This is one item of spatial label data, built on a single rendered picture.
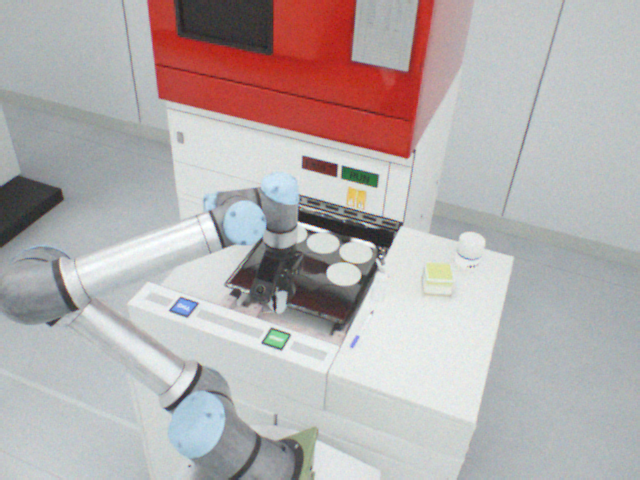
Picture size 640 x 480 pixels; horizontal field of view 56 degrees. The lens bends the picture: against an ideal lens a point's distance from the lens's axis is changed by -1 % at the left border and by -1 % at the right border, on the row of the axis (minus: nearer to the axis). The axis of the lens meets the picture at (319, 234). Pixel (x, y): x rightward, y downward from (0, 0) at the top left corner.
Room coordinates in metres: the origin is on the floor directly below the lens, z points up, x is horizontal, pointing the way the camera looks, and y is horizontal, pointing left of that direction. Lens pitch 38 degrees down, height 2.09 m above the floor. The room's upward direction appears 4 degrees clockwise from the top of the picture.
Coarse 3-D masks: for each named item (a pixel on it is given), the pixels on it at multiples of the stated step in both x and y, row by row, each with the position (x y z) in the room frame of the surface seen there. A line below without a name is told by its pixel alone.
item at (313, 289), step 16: (304, 224) 1.56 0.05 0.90; (304, 240) 1.48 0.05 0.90; (352, 240) 1.50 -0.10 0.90; (256, 256) 1.39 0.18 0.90; (304, 256) 1.41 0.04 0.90; (320, 256) 1.41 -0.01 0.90; (336, 256) 1.41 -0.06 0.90; (240, 272) 1.31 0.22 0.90; (256, 272) 1.32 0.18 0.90; (304, 272) 1.33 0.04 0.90; (320, 272) 1.34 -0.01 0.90; (368, 272) 1.35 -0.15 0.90; (304, 288) 1.27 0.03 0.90; (320, 288) 1.27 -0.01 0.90; (336, 288) 1.27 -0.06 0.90; (352, 288) 1.28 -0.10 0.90; (304, 304) 1.20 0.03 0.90; (320, 304) 1.21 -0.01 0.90; (336, 304) 1.21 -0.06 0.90
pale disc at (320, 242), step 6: (318, 234) 1.52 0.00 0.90; (324, 234) 1.52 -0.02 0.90; (330, 234) 1.52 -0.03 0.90; (312, 240) 1.48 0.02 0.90; (318, 240) 1.49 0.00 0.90; (324, 240) 1.49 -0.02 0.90; (330, 240) 1.49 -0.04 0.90; (336, 240) 1.49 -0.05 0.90; (312, 246) 1.45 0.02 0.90; (318, 246) 1.46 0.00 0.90; (324, 246) 1.46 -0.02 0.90; (330, 246) 1.46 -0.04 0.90; (336, 246) 1.46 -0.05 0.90; (318, 252) 1.43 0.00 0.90; (324, 252) 1.43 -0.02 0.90; (330, 252) 1.43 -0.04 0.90
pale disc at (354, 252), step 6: (342, 246) 1.46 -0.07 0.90; (348, 246) 1.47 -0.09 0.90; (354, 246) 1.47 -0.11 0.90; (360, 246) 1.47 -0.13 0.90; (366, 246) 1.47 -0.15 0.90; (342, 252) 1.43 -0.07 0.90; (348, 252) 1.44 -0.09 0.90; (354, 252) 1.44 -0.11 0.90; (360, 252) 1.44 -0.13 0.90; (366, 252) 1.44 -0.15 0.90; (348, 258) 1.41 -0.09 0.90; (354, 258) 1.41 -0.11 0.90; (360, 258) 1.41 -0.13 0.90; (366, 258) 1.41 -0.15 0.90
